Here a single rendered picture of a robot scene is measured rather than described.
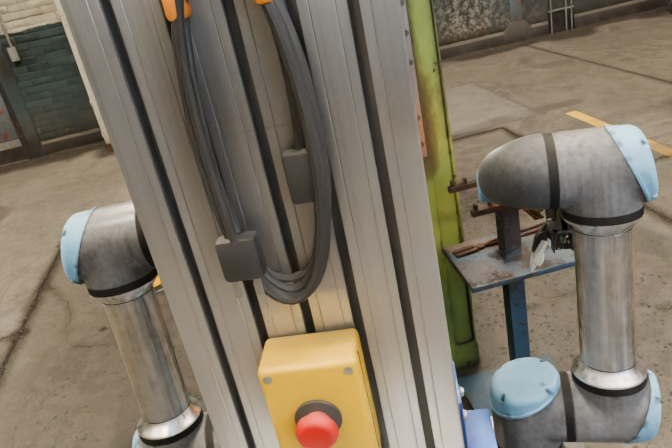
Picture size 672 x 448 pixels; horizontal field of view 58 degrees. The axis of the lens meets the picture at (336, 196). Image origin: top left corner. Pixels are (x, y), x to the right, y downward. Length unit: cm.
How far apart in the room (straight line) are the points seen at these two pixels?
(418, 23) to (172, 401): 147
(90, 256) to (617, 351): 84
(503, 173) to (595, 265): 20
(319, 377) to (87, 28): 33
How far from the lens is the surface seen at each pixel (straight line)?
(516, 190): 93
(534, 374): 113
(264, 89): 48
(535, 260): 156
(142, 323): 107
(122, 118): 51
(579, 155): 92
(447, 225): 238
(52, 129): 823
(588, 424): 112
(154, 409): 115
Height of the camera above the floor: 179
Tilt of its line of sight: 23 degrees down
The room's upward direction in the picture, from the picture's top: 12 degrees counter-clockwise
